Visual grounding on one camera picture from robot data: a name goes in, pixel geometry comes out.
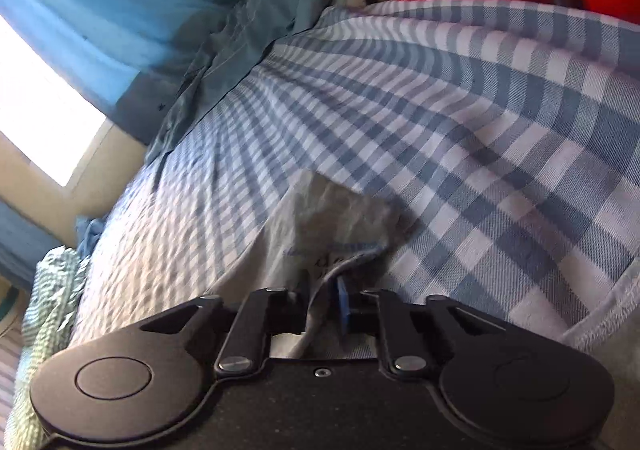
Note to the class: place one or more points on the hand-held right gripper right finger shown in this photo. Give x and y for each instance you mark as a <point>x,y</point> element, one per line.
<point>344,306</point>

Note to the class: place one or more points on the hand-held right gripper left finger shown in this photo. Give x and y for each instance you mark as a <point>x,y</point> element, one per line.
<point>287,311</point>

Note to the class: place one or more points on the grey printed pants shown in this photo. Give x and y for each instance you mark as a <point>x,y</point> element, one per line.
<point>325,225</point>

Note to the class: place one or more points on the blue white checked bed sheet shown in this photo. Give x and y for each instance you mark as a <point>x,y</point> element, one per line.
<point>400,119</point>

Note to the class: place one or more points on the small blue cloth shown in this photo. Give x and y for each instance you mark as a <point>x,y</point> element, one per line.
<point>90,232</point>

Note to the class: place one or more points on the green checked blanket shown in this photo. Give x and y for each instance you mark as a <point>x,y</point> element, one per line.
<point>47,310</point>

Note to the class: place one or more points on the blue star curtain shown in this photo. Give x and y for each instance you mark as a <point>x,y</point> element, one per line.
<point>27,245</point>
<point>100,19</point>

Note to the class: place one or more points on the grey-blue crumpled garment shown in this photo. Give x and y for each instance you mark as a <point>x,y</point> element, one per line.
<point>235,39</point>

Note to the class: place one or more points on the window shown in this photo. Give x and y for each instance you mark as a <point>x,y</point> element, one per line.
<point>47,109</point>

